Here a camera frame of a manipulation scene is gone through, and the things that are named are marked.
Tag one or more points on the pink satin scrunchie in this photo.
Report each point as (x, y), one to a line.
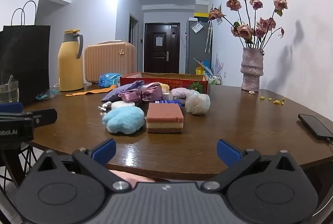
(145, 92)

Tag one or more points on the white paper notice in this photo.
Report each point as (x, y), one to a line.
(159, 41)

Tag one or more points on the yellow thermos jug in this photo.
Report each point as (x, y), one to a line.
(69, 65)

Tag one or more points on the yellow and black box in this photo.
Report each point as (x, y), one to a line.
(201, 15)

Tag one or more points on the pink textured vase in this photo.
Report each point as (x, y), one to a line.
(251, 70)

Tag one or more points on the hanging folded umbrella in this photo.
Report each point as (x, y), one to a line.
(208, 36)

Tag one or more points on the white round puff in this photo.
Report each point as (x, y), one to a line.
(122, 105)

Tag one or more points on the yellow bucket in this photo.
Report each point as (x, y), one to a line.
(200, 71)

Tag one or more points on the small teal snack packet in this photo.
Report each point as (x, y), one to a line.
(45, 95)

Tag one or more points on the peach ribbed suitcase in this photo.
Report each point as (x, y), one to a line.
(109, 62)

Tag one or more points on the bunch of dried pink roses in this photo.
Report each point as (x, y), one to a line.
(244, 31)

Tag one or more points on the clear bag on refrigerator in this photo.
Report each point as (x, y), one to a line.
(197, 27)

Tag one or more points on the grey refrigerator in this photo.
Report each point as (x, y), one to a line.
(197, 52)

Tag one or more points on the blue wet wipes pack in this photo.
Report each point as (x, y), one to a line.
(108, 80)

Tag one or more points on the purple fabric pouch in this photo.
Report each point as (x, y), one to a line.
(114, 95)

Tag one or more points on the small rack with bottles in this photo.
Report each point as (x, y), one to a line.
(213, 80)

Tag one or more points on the side room door frame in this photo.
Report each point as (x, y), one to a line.
(134, 41)

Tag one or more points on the lilac fluffy towel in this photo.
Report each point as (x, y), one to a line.
(179, 92)

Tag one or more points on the dark brown entrance door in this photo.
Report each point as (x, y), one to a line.
(161, 57)

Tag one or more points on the person's leg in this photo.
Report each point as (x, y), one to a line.
(130, 177)

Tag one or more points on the pink layered sponge block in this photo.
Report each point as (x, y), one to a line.
(164, 117)

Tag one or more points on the black smartphone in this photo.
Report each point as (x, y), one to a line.
(314, 126)

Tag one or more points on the yellow fluffy plush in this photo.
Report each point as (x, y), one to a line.
(165, 88)

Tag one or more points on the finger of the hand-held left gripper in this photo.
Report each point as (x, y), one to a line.
(46, 116)
(11, 107)

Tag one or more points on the black paper shopping bag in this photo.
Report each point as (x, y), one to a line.
(26, 57)

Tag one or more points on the small metal clip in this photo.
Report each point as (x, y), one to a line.
(104, 106)

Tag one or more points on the clear drinking straw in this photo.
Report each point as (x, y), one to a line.
(11, 80)

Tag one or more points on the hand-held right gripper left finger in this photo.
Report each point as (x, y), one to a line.
(105, 150)

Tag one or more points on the clear plastic bag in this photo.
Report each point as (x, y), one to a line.
(197, 104)

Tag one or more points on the blue fluffy mitt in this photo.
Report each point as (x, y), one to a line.
(124, 119)

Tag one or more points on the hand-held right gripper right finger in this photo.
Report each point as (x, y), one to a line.
(227, 152)

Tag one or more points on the scattered yellow flower buds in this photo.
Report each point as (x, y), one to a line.
(277, 102)

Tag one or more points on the red cardboard box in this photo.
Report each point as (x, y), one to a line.
(182, 82)

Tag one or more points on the clear drinking glass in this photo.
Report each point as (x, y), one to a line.
(9, 95)

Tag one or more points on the wall picture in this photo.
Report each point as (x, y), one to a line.
(219, 21)

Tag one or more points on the blue tissue packet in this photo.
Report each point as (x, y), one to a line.
(169, 102)

